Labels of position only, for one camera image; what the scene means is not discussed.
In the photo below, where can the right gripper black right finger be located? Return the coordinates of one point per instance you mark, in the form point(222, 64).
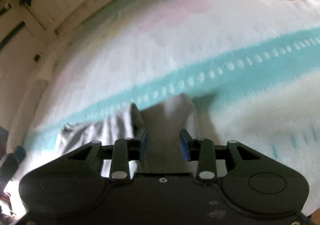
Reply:
point(206, 154)

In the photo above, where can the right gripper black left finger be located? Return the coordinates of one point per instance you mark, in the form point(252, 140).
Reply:
point(113, 159)

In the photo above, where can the grey pants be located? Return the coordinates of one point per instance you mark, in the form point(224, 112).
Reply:
point(163, 122)

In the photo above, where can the pastel striped bed blanket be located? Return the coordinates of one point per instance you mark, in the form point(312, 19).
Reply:
point(251, 69)

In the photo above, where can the beige wooden headboard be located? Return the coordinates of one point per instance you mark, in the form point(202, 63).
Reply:
point(69, 56)

